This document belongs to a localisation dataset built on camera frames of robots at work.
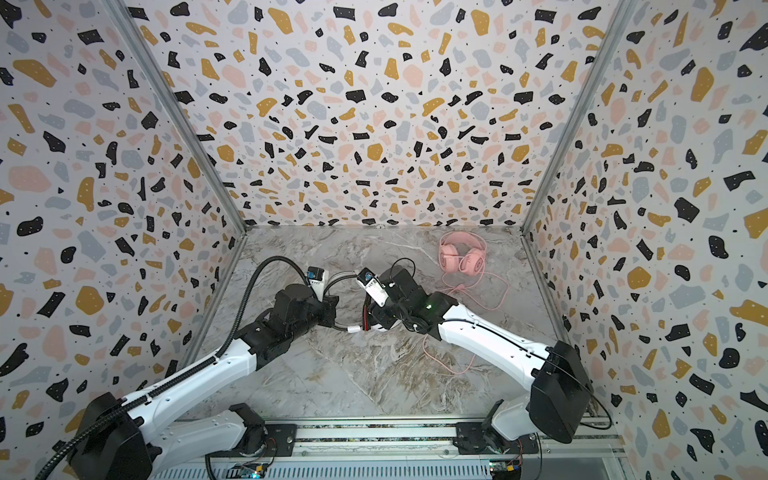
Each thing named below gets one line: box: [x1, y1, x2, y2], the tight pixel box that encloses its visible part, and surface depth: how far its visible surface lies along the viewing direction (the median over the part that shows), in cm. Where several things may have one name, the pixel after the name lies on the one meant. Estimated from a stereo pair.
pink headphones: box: [438, 231, 487, 277], surface depth 105 cm
